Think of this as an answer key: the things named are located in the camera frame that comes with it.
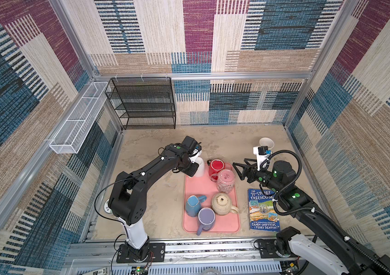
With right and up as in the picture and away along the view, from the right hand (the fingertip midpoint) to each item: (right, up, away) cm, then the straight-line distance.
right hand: (239, 164), depth 75 cm
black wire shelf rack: (-51, +34, +33) cm, 70 cm away
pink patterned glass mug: (-5, -9, +7) cm, 12 cm away
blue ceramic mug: (-20, -18, +1) cm, 26 cm away
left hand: (-20, -3, +13) cm, 24 cm away
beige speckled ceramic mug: (-7, -18, +3) cm, 20 cm away
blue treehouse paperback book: (+12, -24, +6) cm, 28 cm away
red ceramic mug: (-9, -2, +15) cm, 18 cm away
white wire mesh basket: (-69, +13, -3) cm, 71 cm away
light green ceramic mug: (+23, +10, +26) cm, 36 cm away
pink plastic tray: (-14, -14, +19) cm, 27 cm away
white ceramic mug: (-16, -6, +19) cm, 25 cm away
